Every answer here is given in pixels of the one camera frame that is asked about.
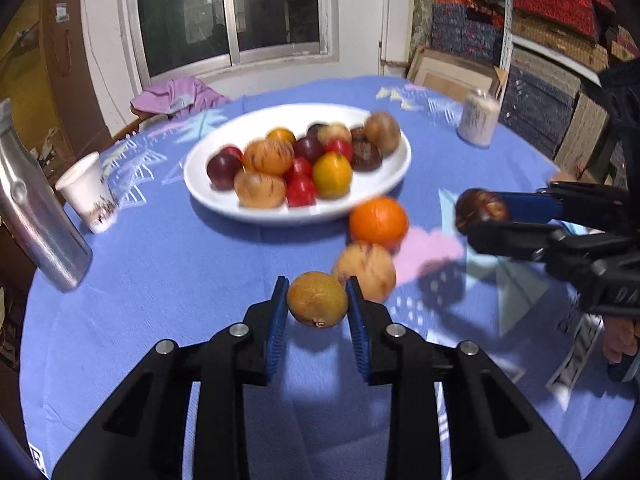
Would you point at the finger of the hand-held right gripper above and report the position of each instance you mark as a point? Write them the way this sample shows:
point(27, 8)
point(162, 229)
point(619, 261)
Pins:
point(530, 205)
point(505, 239)

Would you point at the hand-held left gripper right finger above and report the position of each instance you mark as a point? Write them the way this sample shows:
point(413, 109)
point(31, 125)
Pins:
point(360, 340)

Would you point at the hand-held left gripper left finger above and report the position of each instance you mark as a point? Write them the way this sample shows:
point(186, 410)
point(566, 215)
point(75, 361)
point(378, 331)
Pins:
point(276, 340)

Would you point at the tan round fruit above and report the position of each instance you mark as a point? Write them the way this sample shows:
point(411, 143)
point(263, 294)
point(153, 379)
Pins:
point(317, 300)
point(382, 132)
point(335, 132)

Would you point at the striped pepino melon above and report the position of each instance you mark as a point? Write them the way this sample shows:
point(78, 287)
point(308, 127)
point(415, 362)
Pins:
point(259, 190)
point(370, 270)

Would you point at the orange mandarin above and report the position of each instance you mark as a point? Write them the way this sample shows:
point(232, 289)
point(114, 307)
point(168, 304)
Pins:
point(378, 220)
point(281, 135)

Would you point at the red cherry tomato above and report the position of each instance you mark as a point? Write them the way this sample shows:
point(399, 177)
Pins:
point(301, 192)
point(299, 166)
point(340, 148)
point(232, 151)

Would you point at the white oval plate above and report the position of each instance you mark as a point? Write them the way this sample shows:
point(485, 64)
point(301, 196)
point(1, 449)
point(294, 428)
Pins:
point(210, 195)

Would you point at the yellow orange citrus fruit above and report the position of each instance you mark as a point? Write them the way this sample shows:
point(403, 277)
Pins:
point(331, 175)

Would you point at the dark red plum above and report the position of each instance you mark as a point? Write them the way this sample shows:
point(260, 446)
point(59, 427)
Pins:
point(307, 149)
point(223, 171)

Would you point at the tan potato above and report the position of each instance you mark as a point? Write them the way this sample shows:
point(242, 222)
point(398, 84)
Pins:
point(267, 156)

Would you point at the person's right hand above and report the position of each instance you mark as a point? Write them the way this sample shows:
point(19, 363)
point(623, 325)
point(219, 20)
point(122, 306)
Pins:
point(620, 337)

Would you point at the pale beverage can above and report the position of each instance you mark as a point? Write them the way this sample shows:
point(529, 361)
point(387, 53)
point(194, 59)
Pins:
point(478, 117)

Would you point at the blue printed tablecloth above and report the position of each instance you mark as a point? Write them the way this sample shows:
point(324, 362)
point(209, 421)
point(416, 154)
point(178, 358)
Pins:
point(175, 260)

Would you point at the stack of woven straw boxes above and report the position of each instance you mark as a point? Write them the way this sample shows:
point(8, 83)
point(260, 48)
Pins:
point(555, 42)

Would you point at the stack of blue patterned boxes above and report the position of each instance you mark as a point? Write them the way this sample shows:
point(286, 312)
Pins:
point(465, 35)

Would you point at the white metal shelf rack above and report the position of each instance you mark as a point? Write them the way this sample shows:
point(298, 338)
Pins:
point(508, 20)

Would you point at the stack of red patterned boxes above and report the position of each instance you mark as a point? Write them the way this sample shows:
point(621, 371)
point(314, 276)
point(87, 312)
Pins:
point(550, 5)

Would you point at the green patterned panel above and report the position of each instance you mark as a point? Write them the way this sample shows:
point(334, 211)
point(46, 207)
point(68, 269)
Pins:
point(422, 5)

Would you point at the white narrow board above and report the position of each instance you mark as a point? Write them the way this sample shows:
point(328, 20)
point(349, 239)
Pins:
point(395, 10)

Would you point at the white printed paper cup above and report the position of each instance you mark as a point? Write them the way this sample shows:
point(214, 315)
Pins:
point(87, 192)

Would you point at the wooden chair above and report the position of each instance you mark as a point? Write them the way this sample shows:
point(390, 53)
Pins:
point(130, 127)

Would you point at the purple cloth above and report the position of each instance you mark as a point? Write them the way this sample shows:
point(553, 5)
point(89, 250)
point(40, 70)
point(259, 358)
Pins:
point(175, 97)

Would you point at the stainless steel bottle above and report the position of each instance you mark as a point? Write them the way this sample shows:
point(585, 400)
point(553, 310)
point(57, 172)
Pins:
point(37, 200)

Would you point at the sliding glass window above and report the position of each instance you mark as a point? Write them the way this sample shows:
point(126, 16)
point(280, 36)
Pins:
point(200, 10)

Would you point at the tall wooden glass cabinet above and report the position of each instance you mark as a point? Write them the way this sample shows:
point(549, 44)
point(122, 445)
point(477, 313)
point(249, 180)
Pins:
point(30, 60)

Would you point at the white sticker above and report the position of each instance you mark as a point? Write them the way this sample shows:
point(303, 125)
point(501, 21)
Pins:
point(61, 12)

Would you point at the wooden picture frame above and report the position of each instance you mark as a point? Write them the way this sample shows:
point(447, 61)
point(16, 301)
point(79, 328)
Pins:
point(450, 77)

